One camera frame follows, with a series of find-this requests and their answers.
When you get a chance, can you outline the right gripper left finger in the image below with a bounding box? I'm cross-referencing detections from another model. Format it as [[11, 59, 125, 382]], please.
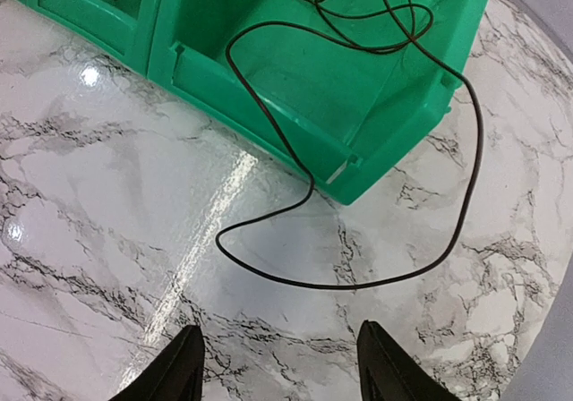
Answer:
[[111, 325, 205, 401]]

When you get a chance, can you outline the middle green storage bin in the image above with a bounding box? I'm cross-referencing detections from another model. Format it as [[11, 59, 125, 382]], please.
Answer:
[[18, 0, 161, 76]]

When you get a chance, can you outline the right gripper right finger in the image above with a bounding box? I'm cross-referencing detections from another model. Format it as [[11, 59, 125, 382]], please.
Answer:
[[356, 320, 450, 401]]

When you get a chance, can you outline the right green storage bin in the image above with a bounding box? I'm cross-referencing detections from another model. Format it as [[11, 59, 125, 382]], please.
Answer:
[[149, 0, 488, 204]]

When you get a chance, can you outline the green storage bin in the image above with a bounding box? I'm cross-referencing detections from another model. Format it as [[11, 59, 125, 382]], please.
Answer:
[[149, 0, 488, 204], [18, 0, 161, 76]]

